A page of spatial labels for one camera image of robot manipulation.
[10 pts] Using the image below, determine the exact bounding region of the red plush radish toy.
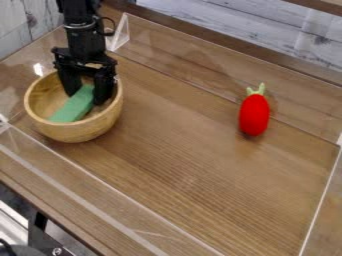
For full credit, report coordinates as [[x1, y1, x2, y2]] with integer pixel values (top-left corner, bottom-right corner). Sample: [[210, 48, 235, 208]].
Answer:
[[238, 83, 270, 136]]

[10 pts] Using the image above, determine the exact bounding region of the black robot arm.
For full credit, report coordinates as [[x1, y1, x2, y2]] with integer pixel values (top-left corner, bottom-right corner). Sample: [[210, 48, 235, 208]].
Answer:
[[51, 0, 118, 105]]

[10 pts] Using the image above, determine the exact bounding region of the green rectangular block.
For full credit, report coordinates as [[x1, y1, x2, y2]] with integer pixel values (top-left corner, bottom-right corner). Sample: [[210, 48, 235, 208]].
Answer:
[[48, 84, 94, 123]]

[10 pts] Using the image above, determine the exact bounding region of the clear acrylic tray wall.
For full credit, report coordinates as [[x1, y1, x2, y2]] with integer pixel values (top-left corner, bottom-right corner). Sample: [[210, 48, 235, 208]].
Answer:
[[0, 116, 225, 256]]

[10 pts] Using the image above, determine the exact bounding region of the black cable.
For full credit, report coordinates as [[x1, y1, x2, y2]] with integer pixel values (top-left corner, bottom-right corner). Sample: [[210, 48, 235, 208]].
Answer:
[[0, 238, 18, 256]]

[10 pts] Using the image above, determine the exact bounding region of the black table leg bracket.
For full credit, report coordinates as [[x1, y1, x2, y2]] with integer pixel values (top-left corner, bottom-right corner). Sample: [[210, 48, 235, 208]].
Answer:
[[28, 212, 76, 256]]

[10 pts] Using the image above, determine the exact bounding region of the brown wooden bowl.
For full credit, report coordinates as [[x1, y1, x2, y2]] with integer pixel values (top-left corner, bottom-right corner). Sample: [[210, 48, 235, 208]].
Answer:
[[24, 71, 123, 143]]

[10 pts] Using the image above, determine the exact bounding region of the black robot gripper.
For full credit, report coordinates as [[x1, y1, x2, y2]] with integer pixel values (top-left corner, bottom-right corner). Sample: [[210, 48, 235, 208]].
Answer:
[[52, 22, 118, 105]]

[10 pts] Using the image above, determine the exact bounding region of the clear acrylic corner bracket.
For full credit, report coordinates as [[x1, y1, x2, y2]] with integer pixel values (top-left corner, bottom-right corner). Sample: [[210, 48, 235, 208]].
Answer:
[[106, 14, 130, 52]]

